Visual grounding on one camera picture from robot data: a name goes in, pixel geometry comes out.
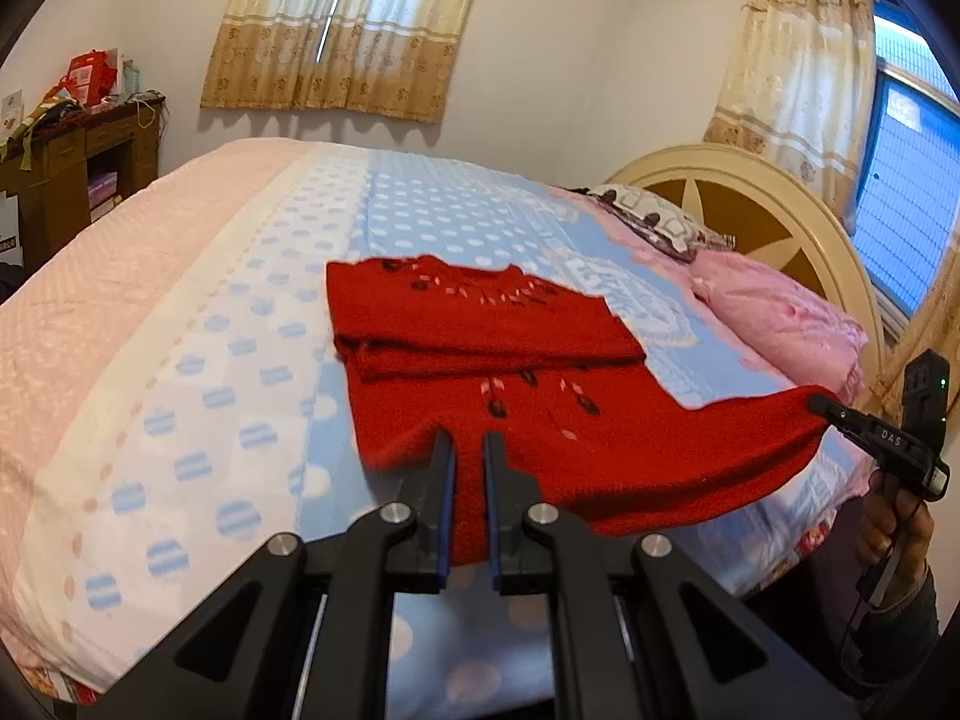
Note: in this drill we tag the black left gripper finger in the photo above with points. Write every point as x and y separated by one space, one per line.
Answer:
838 415

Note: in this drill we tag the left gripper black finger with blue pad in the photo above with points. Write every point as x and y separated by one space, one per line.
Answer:
302 629
637 629

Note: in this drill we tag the red knitted sweater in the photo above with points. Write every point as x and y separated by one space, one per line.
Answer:
435 348

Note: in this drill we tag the person's right hand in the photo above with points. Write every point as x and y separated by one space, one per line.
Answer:
896 531

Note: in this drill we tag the pink pillow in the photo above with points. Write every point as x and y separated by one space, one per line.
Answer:
810 340

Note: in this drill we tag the cream wooden headboard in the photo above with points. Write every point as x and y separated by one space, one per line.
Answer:
774 219

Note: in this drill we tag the blue screened window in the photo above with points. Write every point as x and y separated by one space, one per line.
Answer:
907 201

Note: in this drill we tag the blue pink dotted bed blanket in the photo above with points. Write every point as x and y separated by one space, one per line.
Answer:
171 395

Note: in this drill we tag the grey patterned pillow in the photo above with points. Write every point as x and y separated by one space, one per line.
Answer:
659 222

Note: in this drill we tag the beige curtain right window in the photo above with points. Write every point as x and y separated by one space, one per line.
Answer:
798 92

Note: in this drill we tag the dark wooden desk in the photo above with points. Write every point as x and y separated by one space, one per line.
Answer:
53 204

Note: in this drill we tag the red gift bag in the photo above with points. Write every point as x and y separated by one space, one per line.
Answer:
90 77

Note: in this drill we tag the beige patterned window curtain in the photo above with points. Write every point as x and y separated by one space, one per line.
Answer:
392 58

